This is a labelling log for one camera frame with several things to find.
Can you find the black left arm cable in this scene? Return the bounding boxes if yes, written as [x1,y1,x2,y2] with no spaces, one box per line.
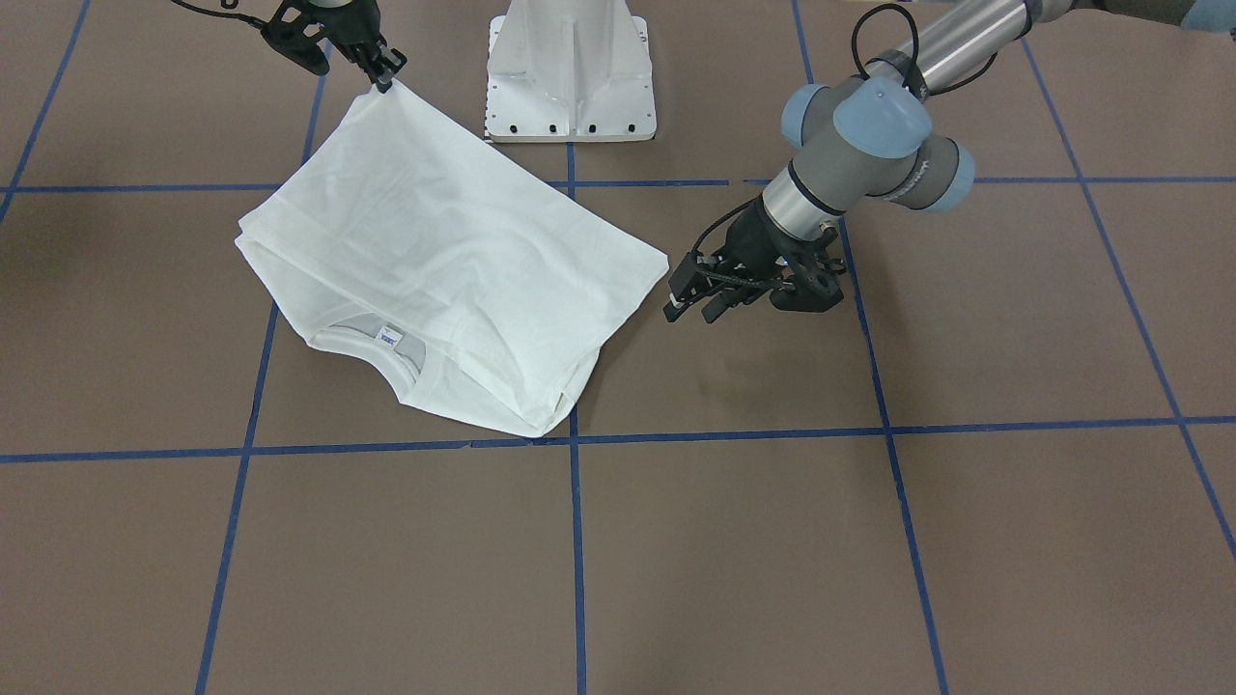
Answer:
[850,0,1000,96]

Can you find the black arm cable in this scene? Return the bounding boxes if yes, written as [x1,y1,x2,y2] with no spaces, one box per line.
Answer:
[850,0,1000,96]
[172,0,276,28]

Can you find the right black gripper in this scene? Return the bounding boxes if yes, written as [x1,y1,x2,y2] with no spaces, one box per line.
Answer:
[323,1,407,93]

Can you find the white long-sleeve printed shirt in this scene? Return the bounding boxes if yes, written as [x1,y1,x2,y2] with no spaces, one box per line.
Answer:
[236,82,667,438]

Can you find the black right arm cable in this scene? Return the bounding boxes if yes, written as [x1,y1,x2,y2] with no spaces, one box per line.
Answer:
[172,0,276,28]

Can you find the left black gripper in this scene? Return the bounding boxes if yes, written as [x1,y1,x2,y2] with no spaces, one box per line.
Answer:
[662,197,848,324]

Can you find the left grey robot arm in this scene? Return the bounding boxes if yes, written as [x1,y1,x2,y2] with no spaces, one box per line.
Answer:
[662,1,1234,322]

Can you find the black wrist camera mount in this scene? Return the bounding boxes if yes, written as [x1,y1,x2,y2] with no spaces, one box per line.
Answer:
[260,1,328,75]

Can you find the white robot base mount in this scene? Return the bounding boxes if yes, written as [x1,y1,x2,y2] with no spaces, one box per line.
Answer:
[483,1,658,143]

